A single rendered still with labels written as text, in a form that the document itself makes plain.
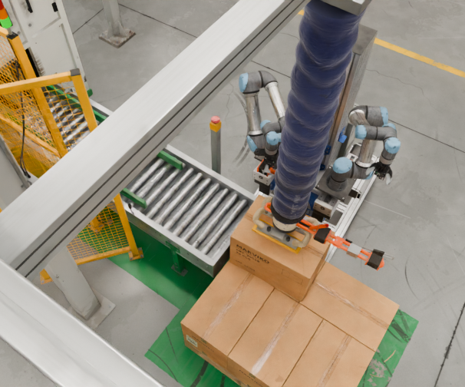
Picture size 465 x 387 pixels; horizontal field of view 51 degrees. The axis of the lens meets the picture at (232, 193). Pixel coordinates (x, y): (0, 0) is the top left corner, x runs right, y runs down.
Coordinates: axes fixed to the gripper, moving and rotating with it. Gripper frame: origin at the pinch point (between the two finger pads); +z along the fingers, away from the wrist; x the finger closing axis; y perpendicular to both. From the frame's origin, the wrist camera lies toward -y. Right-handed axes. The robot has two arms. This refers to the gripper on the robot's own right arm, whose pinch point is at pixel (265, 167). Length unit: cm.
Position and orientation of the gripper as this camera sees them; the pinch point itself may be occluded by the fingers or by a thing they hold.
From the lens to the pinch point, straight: 334.0
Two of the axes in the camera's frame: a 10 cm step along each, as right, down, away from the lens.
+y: 8.6, 4.4, -2.7
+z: -0.2, 5.5, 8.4
